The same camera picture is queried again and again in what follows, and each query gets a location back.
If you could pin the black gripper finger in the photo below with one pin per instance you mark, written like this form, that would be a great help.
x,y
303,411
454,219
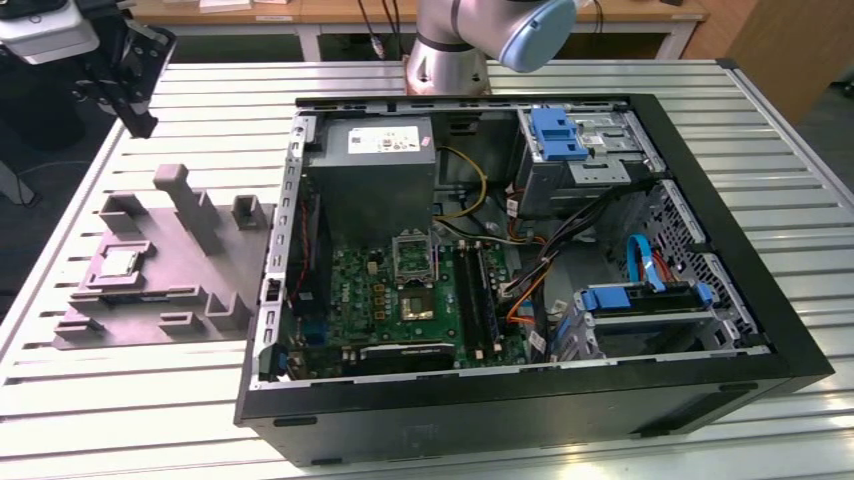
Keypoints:
x,y
101,92
153,55

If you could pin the silver CPU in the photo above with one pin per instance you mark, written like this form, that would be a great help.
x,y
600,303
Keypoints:
x,y
119,262

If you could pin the CPU socket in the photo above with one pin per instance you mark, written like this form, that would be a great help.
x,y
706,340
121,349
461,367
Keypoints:
x,y
417,306

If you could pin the black office chair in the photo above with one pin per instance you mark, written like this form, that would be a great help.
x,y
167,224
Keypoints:
x,y
27,115

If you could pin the small white box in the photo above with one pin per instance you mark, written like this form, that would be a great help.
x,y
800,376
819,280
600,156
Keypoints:
x,y
223,5

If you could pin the white metal leg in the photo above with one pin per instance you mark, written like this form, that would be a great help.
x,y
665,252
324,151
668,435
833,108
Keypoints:
x,y
14,185

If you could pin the grey parts rack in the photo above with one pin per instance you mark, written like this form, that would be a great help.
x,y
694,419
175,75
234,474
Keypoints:
x,y
181,260

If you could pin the RAM stick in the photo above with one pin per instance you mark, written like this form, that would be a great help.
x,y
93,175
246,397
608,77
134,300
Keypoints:
x,y
134,299

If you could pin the grey power supply unit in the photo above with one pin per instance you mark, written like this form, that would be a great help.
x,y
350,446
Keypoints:
x,y
374,195

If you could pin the green motherboard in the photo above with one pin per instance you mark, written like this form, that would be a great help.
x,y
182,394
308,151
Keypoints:
x,y
361,310

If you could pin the thin locking lever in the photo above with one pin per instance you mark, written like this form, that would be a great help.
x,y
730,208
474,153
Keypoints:
x,y
436,262

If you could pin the blue port connector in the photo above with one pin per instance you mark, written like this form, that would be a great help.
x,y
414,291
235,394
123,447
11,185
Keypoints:
x,y
281,364

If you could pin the blue drive carrier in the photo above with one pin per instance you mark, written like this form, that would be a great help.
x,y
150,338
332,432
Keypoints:
x,y
557,135

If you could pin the black RAM slot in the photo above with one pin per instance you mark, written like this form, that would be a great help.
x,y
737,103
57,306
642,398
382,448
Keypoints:
x,y
470,300

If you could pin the black graphics card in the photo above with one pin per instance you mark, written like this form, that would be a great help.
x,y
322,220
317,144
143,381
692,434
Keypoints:
x,y
408,352

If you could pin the metal drive cage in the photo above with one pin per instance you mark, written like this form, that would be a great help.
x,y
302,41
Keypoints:
x,y
594,172

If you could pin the wooden desk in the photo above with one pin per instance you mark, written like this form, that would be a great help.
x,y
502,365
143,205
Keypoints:
x,y
641,11

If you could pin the hard disk in blue carrier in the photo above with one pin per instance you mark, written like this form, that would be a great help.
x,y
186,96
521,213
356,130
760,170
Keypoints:
x,y
608,299

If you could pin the black PC case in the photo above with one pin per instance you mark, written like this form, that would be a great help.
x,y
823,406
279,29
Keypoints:
x,y
468,415

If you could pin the metal disk bay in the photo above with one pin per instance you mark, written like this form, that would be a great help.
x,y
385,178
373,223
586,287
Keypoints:
x,y
654,316

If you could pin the wooden cabinet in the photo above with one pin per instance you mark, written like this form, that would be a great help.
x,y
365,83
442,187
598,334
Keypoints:
x,y
788,50

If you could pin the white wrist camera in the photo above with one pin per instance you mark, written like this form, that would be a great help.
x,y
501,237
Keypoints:
x,y
47,37

